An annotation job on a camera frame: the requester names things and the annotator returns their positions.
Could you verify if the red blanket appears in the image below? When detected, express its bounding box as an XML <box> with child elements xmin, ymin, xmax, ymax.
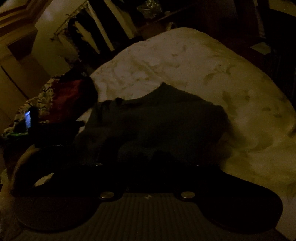
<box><xmin>54</xmin><ymin>78</ymin><xmax>98</xmax><ymax>112</ymax></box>

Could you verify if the white floral bed sheet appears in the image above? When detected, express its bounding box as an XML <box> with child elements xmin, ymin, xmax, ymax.
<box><xmin>91</xmin><ymin>28</ymin><xmax>295</xmax><ymax>240</ymax></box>

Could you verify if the glowing phone screen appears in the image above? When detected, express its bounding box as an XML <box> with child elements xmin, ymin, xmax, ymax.
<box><xmin>25</xmin><ymin>111</ymin><xmax>31</xmax><ymax>129</ymax></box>

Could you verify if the patterned white black cloth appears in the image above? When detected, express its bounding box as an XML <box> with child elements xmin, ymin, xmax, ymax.
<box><xmin>1</xmin><ymin>75</ymin><xmax>63</xmax><ymax>138</ymax></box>

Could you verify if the wooden wardrobe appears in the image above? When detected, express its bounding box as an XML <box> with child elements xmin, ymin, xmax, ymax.
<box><xmin>1</xmin><ymin>1</ymin><xmax>50</xmax><ymax>130</ymax></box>

